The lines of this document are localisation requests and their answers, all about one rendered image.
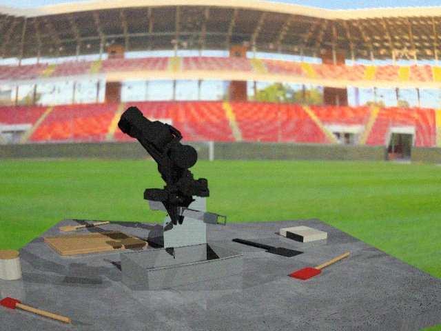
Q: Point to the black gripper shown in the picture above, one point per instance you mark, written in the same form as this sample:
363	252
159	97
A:
168	195

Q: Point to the wooden board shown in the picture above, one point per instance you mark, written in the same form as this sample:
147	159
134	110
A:
93	242

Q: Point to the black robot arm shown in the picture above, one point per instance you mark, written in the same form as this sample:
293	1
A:
158	140

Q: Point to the grey rectangular roasting tin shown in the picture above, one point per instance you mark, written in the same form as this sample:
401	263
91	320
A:
181	265

